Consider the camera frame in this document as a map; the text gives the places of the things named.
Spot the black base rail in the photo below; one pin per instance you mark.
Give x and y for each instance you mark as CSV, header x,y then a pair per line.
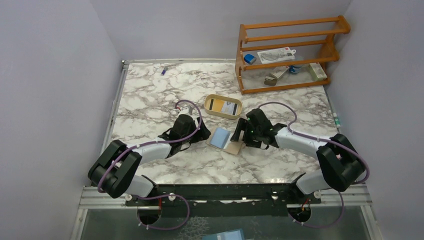
x,y
222,200

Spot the white packaged item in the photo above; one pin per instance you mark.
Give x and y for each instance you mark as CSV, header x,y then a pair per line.
x,y
276,55

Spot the green white box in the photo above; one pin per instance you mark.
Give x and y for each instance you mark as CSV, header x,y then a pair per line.
x,y
317,72

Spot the tan oval tray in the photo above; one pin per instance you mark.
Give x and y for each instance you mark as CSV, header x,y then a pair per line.
x,y
210,96

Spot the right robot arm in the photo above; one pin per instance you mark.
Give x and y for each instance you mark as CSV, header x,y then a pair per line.
x,y
339,164

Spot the yellow white card in tray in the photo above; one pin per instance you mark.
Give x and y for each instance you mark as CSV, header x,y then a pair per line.
x,y
223,106

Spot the blue small box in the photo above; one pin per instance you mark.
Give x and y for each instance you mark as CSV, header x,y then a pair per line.
x,y
249,59

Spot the orange wooden rack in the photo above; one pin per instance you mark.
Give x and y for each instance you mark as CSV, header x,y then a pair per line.
x,y
313,40

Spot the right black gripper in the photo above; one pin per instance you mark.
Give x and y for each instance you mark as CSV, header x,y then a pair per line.
x,y
242,125

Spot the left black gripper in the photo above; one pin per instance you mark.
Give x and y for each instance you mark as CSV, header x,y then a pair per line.
x,y
202,134

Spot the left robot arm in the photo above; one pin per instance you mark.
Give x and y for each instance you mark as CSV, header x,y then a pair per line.
x,y
114,172

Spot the blue object at bottom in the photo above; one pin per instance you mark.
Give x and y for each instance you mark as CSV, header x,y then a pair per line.
x,y
236,234

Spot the blue white cup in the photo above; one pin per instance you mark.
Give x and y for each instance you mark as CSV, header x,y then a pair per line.
x,y
295,69

